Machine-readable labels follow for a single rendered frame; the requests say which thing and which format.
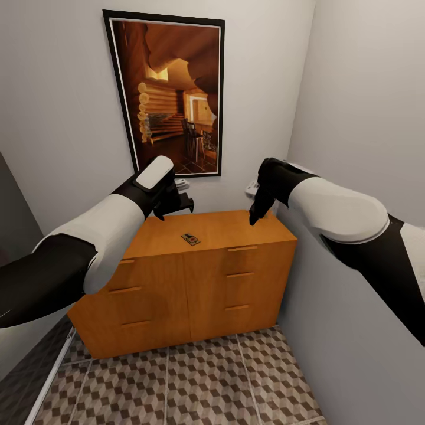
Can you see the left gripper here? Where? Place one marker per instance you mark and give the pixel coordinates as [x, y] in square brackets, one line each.
[180, 202]

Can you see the picture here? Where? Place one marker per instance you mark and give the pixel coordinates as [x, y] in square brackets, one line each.
[170, 77]

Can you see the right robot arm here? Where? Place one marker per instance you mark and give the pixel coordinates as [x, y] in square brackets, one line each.
[355, 228]

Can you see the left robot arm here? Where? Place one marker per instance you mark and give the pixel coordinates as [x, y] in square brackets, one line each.
[79, 258]

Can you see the cabinet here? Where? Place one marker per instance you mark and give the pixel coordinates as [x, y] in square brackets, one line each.
[168, 292]

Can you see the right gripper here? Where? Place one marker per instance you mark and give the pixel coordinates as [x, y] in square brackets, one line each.
[260, 207]

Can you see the door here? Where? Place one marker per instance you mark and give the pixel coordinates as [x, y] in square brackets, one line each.
[19, 235]

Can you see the mousetrap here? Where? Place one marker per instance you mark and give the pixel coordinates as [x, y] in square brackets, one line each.
[190, 239]

